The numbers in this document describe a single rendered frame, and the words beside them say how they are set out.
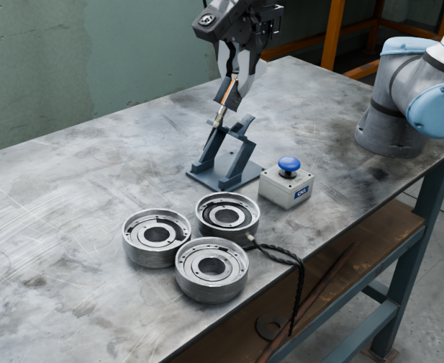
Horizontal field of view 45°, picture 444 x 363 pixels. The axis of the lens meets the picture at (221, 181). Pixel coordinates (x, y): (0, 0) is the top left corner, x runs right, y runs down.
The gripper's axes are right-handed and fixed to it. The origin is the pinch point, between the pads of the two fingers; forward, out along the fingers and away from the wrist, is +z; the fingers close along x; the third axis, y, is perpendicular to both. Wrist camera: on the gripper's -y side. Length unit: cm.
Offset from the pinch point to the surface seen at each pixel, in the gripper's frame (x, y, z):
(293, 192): -15.2, 0.5, 14.3
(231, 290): -23.8, -24.2, 15.0
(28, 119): 149, 33, 75
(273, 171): -9.5, 1.8, 13.3
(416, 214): -19, 54, 43
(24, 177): 23.3, -29.1, 17.6
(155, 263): -11.9, -27.6, 15.9
